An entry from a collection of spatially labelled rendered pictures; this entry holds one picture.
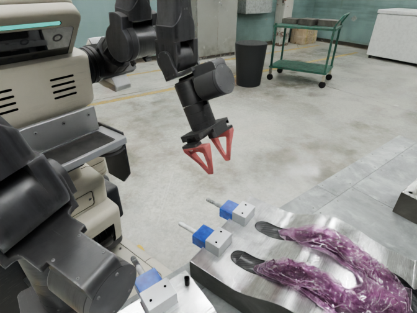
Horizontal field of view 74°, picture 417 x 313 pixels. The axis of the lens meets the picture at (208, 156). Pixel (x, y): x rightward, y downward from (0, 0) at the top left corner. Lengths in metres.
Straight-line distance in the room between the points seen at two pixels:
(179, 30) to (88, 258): 0.42
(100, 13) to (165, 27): 5.23
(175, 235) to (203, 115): 1.32
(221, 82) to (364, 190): 0.62
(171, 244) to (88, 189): 1.05
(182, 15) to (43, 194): 0.40
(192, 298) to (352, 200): 0.58
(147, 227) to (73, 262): 1.63
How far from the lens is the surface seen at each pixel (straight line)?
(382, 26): 7.12
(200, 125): 0.58
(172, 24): 0.56
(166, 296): 0.50
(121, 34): 0.65
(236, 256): 0.63
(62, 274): 0.28
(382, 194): 1.00
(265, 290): 0.56
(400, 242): 0.86
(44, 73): 0.66
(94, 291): 0.27
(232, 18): 6.47
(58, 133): 0.68
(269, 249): 0.64
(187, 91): 0.58
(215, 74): 0.52
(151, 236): 1.84
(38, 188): 0.28
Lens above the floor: 1.34
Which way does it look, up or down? 32 degrees down
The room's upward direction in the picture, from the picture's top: straight up
